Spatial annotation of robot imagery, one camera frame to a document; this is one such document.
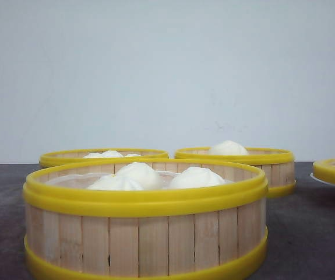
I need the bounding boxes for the white bun front right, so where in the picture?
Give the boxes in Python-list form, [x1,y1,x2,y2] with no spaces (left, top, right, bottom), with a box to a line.
[169,167,225,189]

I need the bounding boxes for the white bun front middle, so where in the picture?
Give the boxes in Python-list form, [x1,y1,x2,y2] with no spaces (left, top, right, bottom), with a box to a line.
[116,162,163,190]

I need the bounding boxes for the white bun front left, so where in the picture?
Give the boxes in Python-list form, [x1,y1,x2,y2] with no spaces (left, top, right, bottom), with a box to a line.
[87,174,143,191]

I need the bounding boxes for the white bun middle dotted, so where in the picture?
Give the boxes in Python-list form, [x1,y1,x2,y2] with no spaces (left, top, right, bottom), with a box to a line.
[100,150,123,158]

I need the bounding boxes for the single white bun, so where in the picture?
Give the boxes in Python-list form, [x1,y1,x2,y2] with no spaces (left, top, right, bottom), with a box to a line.
[208,140,249,156]

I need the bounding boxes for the front bamboo steamer drawer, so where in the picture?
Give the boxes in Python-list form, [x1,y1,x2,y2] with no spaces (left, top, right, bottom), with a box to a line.
[23,159,268,279]

